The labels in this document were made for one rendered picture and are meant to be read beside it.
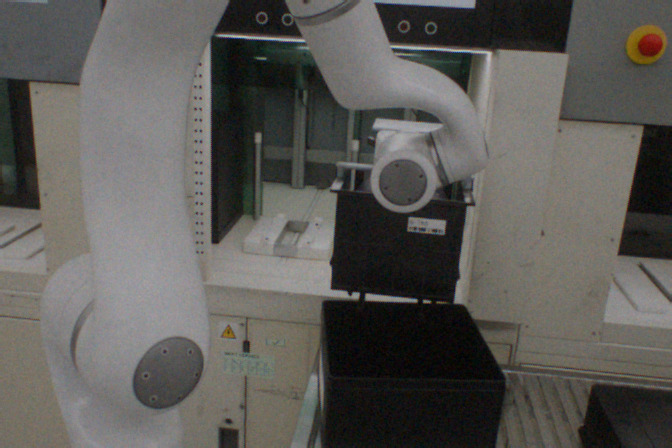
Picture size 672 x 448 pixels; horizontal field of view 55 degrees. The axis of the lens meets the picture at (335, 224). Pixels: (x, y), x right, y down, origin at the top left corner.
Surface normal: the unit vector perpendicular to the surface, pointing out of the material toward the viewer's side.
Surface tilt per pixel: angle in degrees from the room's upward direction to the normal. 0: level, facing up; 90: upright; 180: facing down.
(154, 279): 62
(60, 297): 53
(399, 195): 91
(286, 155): 90
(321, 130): 90
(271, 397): 90
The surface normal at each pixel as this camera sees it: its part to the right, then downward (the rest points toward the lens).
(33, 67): -0.11, 0.31
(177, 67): 0.69, 0.54
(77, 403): 0.15, -0.41
